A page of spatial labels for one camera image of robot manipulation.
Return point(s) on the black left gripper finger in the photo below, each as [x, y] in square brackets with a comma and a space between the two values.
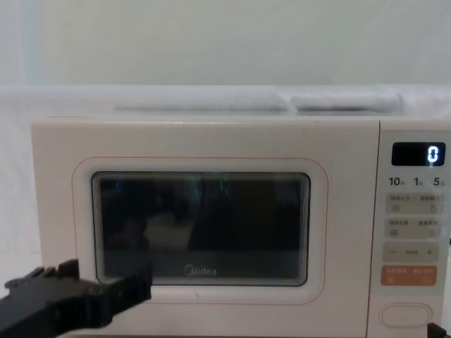
[53, 273]
[132, 288]

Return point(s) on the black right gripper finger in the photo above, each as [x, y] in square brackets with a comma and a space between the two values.
[438, 331]

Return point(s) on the cream microwave oven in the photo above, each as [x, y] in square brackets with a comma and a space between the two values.
[225, 141]

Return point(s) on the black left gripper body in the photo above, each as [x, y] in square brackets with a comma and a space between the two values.
[49, 310]

